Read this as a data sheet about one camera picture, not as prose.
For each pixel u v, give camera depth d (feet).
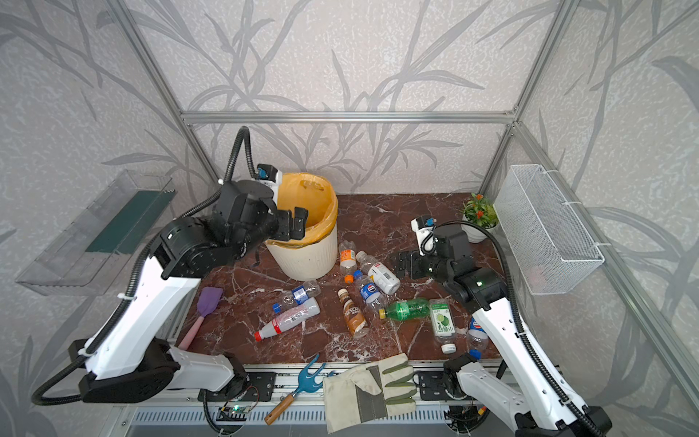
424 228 2.00
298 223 1.75
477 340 2.65
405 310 2.70
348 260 3.16
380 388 2.38
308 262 2.73
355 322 2.64
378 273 2.94
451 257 1.65
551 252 2.00
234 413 2.36
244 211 1.32
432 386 2.42
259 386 2.42
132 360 1.25
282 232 1.72
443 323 2.67
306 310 2.71
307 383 2.42
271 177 1.63
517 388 1.39
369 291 2.84
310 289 2.93
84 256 2.10
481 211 3.09
